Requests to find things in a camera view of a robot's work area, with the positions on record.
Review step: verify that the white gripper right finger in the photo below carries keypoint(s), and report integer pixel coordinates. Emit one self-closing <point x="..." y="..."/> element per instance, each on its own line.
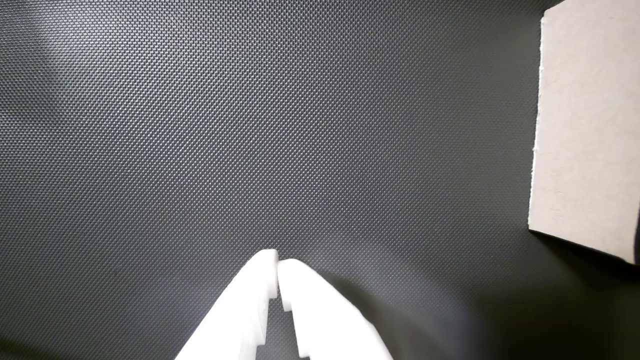
<point x="325" y="320"/>

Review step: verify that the dark grey textured mat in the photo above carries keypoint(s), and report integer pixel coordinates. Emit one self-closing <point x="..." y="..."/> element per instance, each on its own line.
<point x="250" y="125"/>

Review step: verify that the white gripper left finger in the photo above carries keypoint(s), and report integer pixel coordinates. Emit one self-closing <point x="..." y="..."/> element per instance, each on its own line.
<point x="235" y="315"/>

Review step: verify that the small open cardboard box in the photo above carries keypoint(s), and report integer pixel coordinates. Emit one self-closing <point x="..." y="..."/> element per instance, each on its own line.
<point x="585" y="125"/>

